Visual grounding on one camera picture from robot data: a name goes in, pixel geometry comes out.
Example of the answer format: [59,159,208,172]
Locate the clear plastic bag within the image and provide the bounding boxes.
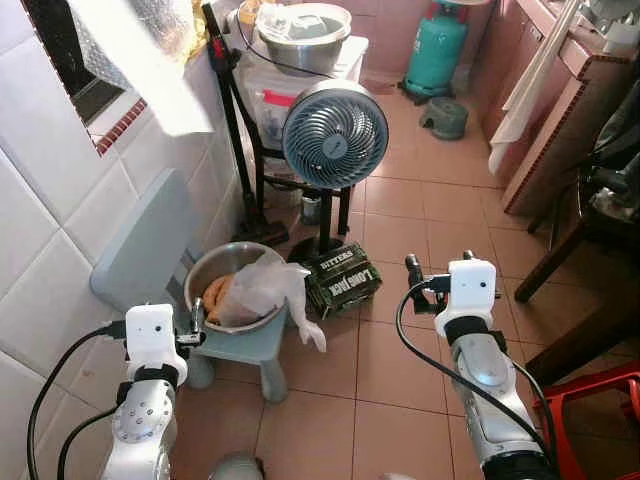
[222,252,329,354]

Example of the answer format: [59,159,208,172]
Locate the white plastic storage box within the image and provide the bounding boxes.
[236,35,370,141]

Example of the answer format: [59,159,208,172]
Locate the orange bread rings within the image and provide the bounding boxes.
[203,275,236,323]

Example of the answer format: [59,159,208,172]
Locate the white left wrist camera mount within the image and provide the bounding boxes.
[124,304,191,386]

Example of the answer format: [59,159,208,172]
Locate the small green plastic stool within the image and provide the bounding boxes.
[418,96,470,140]

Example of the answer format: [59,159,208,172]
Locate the pale blue plastic chair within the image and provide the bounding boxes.
[89,167,293,404]

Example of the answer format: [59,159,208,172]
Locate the red plastic stool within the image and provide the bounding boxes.
[538,362,640,480]

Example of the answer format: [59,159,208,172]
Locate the deep steel bowl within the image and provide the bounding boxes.
[183,241,293,335]

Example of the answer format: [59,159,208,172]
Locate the white hanging cloth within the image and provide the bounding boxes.
[487,0,581,176]

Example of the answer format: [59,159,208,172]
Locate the large steel basin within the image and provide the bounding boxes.
[255,3,354,78]

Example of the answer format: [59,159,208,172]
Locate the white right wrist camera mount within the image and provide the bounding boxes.
[445,258,500,323]

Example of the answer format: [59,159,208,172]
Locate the small white jar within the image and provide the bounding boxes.
[300,192,323,226]

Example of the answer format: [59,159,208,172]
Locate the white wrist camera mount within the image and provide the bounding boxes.
[445,258,500,323]
[124,304,191,386]

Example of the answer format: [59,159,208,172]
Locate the black stick vacuum cleaner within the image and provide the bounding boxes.
[200,2,293,248]

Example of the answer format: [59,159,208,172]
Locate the dark wall window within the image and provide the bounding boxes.
[20,0,201,126]

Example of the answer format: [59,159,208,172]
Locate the wooden dining table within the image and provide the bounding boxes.
[514,165,640,389]

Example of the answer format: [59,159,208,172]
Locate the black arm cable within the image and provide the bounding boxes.
[56,402,123,480]
[394,278,557,476]
[27,320,128,480]

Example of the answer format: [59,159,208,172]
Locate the green gas cylinder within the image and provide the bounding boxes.
[402,0,471,103]

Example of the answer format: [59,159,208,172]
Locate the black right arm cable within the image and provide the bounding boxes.
[394,278,557,476]

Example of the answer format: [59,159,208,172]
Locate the black Long Jack Bitters carton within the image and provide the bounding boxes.
[298,243,384,320]

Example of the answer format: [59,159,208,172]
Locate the grey robot left leg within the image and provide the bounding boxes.
[208,453,266,480]

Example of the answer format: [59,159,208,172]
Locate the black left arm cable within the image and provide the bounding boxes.
[27,320,128,480]
[56,402,123,480]

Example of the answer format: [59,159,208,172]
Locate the grey round standing fan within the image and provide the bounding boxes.
[282,79,391,266]

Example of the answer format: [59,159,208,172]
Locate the brown kitchen cabinet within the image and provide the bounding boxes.
[470,0,640,219]

